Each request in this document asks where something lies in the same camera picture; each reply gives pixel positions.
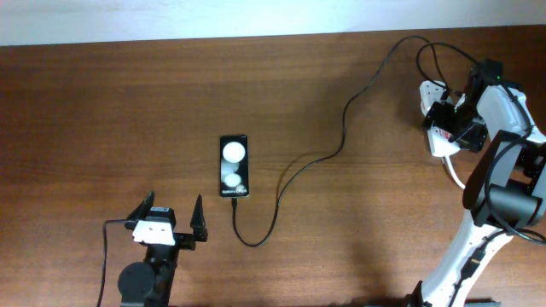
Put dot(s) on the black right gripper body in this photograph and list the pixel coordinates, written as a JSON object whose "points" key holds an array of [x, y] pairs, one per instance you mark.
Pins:
{"points": [[460, 123]]}

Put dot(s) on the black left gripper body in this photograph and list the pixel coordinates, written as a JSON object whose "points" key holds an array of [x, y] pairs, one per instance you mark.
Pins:
{"points": [[184, 240]]}

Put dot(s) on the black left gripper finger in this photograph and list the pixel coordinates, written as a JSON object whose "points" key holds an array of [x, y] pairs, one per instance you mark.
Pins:
{"points": [[140, 212], [198, 222]]}

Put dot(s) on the black Galaxy flip phone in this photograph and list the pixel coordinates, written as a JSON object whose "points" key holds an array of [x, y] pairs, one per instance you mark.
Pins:
{"points": [[234, 166]]}

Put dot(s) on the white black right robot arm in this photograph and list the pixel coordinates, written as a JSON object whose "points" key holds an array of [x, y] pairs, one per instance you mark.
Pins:
{"points": [[505, 194]]}

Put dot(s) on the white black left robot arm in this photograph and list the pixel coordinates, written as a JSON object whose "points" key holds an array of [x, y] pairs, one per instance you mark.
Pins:
{"points": [[148, 283]]}

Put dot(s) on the white USB charger plug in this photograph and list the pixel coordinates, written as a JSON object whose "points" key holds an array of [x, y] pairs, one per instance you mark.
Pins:
{"points": [[426, 104]]}

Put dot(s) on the white power strip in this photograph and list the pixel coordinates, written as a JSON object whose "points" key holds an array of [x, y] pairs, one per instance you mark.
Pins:
{"points": [[438, 139]]}

